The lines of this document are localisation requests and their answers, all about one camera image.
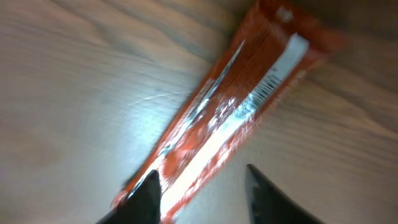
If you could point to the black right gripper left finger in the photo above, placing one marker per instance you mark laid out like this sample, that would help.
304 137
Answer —
143 207

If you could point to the orange-red snack bar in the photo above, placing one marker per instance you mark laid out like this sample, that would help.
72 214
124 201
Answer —
271 51

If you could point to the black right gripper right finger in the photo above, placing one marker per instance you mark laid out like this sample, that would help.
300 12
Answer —
267 204

